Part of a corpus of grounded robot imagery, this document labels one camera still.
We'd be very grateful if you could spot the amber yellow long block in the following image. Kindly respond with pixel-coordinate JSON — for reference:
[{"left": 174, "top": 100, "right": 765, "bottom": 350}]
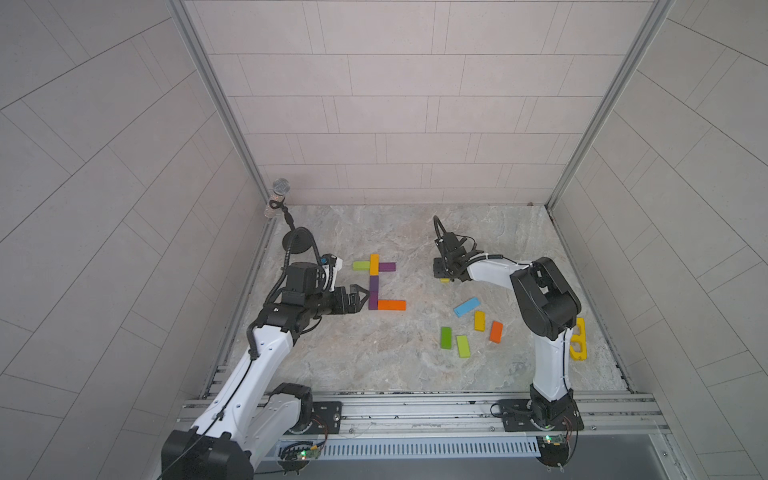
[{"left": 369, "top": 254, "right": 380, "bottom": 276}]

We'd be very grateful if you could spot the camera cable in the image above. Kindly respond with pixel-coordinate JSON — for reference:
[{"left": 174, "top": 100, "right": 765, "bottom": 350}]
[
  {"left": 278, "top": 225, "right": 328, "bottom": 283},
  {"left": 431, "top": 215, "right": 457, "bottom": 247}
]

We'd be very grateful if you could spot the circuit board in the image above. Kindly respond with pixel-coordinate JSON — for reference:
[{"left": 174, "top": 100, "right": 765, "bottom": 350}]
[
  {"left": 536, "top": 435, "right": 571, "bottom": 468},
  {"left": 277, "top": 441, "right": 322, "bottom": 473}
]

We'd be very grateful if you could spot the yellow block small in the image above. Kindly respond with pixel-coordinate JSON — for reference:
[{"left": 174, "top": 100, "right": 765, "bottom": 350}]
[{"left": 474, "top": 311, "right": 486, "bottom": 332}]

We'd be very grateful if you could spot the microphone on black stand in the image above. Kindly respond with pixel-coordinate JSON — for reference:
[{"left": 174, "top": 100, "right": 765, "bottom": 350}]
[{"left": 264, "top": 178, "right": 317, "bottom": 254}]

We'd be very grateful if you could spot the aluminium rail frame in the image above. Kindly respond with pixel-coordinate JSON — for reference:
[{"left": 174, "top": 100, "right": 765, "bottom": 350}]
[{"left": 170, "top": 383, "right": 670, "bottom": 445}]

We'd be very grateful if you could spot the yellow triangle frame piece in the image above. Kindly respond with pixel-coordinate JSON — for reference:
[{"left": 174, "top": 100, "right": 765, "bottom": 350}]
[{"left": 570, "top": 317, "right": 588, "bottom": 361}]

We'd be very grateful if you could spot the red orange block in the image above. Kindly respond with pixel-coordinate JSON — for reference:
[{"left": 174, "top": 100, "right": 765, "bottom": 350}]
[{"left": 489, "top": 321, "right": 504, "bottom": 344}]

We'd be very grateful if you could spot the light blue block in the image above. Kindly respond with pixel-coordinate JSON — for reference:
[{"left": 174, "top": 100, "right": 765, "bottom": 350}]
[{"left": 453, "top": 297, "right": 480, "bottom": 317}]

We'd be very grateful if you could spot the right circuit board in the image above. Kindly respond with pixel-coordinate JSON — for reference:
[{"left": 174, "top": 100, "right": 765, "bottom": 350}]
[{"left": 536, "top": 435, "right": 571, "bottom": 468}]

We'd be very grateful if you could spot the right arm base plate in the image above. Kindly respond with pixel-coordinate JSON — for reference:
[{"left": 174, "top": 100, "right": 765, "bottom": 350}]
[{"left": 490, "top": 395, "right": 584, "bottom": 432}]

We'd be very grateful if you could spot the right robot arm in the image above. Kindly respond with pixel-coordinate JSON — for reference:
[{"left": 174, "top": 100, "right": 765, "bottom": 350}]
[{"left": 433, "top": 217, "right": 581, "bottom": 430}]

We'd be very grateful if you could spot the left circuit board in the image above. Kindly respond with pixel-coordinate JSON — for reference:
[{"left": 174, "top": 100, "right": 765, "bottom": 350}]
[{"left": 277, "top": 441, "right": 322, "bottom": 473}]

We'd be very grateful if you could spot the right camera cable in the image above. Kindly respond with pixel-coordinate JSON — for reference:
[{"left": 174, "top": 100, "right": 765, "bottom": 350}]
[{"left": 431, "top": 215, "right": 457, "bottom": 247}]

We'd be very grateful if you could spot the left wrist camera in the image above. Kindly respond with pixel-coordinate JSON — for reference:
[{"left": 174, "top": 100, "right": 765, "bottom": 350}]
[{"left": 321, "top": 254, "right": 343, "bottom": 292}]

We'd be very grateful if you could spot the left camera cable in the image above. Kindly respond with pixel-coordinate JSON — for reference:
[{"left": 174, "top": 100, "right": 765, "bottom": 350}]
[{"left": 278, "top": 225, "right": 328, "bottom": 283}]

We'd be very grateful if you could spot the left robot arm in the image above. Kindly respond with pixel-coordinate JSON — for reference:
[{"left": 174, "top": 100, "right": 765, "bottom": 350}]
[{"left": 159, "top": 254, "right": 369, "bottom": 479}]

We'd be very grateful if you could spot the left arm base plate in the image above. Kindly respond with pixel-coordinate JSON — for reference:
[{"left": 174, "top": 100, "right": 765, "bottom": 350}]
[{"left": 285, "top": 401, "right": 343, "bottom": 435}]

